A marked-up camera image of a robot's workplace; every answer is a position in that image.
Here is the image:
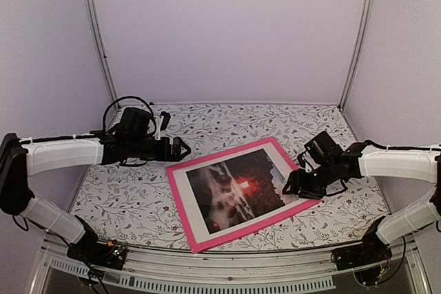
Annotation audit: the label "left aluminium corner post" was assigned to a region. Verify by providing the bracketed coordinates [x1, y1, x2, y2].
[84, 0, 118, 101]

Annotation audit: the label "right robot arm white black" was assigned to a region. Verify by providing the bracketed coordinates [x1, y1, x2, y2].
[283, 131, 440, 264]

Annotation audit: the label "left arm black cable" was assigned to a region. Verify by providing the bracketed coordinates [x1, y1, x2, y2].
[102, 96, 156, 133]

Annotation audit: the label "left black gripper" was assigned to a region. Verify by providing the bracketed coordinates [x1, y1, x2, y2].
[128, 136, 191, 162]

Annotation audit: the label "pink wooden picture frame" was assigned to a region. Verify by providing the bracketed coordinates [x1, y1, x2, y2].
[165, 136, 325, 253]

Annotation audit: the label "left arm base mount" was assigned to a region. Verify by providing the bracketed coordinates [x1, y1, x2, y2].
[67, 216, 127, 270]

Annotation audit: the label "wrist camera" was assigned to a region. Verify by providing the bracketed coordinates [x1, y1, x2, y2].
[154, 111, 171, 140]
[297, 151, 310, 168]

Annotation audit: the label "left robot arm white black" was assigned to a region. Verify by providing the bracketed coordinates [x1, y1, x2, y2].
[1, 107, 191, 262]

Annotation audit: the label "aluminium corner post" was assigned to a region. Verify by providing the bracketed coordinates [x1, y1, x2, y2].
[338, 0, 374, 112]
[84, 0, 118, 101]

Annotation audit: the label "white photo mat board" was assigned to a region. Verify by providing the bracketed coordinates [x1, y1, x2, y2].
[171, 141, 313, 246]

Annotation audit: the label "front aluminium rail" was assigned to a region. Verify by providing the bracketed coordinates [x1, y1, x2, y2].
[30, 235, 435, 293]

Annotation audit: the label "right aluminium corner post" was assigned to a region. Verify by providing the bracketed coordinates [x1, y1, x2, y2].
[338, 0, 374, 112]

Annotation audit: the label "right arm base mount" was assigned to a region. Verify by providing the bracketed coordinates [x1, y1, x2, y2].
[331, 243, 392, 287]

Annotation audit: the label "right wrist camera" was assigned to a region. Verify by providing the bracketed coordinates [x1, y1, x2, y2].
[297, 151, 310, 168]

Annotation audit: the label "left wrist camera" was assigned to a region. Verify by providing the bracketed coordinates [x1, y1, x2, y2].
[154, 111, 171, 140]

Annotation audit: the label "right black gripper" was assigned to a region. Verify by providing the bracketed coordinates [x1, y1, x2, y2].
[282, 161, 337, 200]

